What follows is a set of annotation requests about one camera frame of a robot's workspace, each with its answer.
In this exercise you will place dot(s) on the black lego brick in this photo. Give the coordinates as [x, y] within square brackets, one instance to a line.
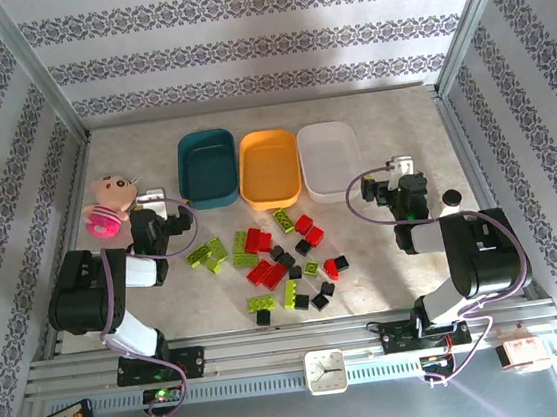
[263, 316]
[341, 262]
[295, 272]
[287, 259]
[302, 301]
[320, 301]
[303, 247]
[327, 288]
[277, 252]

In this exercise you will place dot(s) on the long red lego brick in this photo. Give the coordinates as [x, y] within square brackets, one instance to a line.
[274, 276]
[258, 272]

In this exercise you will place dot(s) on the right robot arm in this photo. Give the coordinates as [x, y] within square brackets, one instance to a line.
[485, 255]

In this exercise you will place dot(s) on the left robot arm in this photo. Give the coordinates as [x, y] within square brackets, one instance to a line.
[86, 291]

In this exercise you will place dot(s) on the white bottle with black cap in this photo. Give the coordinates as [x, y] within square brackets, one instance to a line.
[451, 204]

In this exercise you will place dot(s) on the pink plush doll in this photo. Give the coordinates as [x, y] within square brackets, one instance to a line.
[107, 203]

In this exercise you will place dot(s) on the teal plastic container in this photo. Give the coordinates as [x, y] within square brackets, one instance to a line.
[209, 176]

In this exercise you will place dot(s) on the white plastic container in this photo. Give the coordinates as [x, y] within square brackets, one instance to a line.
[328, 162]

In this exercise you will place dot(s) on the small green lego brick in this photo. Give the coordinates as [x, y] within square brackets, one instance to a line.
[311, 268]

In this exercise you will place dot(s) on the orange plastic container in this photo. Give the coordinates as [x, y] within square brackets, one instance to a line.
[269, 169]

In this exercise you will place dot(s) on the controller board with LEDs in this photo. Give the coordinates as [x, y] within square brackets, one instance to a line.
[161, 395]

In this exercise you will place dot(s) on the pink and white box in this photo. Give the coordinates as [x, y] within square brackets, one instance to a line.
[524, 351]

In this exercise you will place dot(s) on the white square clock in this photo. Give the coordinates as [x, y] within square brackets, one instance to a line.
[325, 371]

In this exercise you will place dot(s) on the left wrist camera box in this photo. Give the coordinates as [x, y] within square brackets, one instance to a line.
[154, 196]

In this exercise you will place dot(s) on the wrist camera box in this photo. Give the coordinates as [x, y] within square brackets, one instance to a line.
[154, 196]
[403, 166]

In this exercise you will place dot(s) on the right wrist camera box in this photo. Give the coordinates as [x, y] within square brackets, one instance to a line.
[403, 166]

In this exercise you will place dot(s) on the aluminium side rail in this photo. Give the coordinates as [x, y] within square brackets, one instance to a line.
[488, 194]
[68, 242]

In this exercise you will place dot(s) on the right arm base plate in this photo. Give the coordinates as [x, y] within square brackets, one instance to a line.
[399, 339]

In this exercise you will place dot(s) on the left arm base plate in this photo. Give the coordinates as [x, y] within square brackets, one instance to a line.
[195, 361]

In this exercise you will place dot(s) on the aluminium mounting rail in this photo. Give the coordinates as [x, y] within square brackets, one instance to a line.
[274, 345]

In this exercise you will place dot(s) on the aluminium frame post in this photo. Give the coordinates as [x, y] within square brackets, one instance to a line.
[475, 15]
[36, 65]

